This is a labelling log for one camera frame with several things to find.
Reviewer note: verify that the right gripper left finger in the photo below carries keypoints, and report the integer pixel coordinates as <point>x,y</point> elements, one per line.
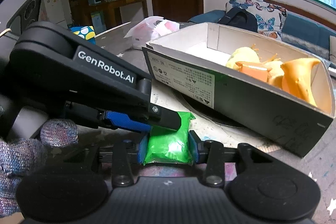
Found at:
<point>126,153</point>

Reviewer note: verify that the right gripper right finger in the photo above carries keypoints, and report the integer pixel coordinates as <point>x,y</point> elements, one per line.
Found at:
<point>210,153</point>

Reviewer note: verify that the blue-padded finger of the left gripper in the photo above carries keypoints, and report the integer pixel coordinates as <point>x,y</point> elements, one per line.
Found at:
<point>141,120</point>

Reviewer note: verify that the green plastic packet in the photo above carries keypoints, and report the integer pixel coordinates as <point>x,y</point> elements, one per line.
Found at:
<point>169,146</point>

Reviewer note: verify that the yellow plush chick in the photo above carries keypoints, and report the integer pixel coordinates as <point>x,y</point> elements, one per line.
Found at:
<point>244,54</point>
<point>275,73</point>

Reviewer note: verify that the orange rubber duck toy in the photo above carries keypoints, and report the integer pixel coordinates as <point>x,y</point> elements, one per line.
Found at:
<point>297,78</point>

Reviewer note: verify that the grey knit gloved hand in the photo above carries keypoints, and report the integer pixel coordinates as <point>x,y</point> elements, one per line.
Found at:
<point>22,157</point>

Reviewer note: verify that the blue yellow spotted box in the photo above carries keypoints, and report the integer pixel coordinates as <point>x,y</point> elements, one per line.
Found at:
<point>86,32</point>

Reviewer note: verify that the wooden side table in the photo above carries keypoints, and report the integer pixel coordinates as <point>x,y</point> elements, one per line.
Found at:
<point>116,11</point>

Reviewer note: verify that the orange block toy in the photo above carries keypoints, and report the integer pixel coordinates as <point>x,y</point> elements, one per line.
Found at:
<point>255,70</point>

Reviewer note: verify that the white cardboard box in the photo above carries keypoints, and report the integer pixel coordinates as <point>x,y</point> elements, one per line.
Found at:
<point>193,62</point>

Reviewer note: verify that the dark blue backpack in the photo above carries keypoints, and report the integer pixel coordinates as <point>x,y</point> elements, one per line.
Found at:
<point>240,18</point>

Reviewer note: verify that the butterfly print pillow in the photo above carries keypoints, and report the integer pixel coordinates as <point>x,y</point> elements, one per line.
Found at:
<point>270,17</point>

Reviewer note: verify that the blue sofa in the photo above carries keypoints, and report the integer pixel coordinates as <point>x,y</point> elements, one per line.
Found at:
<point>298,31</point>

